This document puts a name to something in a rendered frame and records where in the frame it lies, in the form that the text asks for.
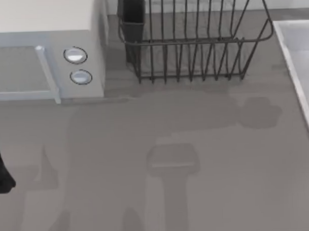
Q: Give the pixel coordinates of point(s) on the small microwave knob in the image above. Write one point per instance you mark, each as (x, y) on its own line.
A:
(81, 77)

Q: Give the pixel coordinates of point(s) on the pale microwave oven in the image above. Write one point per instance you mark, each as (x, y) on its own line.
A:
(96, 46)

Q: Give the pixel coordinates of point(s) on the black cutlery holder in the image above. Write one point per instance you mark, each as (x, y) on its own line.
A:
(132, 20)

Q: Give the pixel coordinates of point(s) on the large microwave knob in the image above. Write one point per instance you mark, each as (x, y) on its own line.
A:
(75, 55)

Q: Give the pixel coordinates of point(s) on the microwave oven door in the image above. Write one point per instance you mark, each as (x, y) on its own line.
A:
(13, 69)

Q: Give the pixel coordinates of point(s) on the white sink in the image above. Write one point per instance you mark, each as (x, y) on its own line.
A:
(300, 64)

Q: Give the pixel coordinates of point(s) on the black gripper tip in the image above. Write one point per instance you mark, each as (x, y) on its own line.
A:
(0, 171)

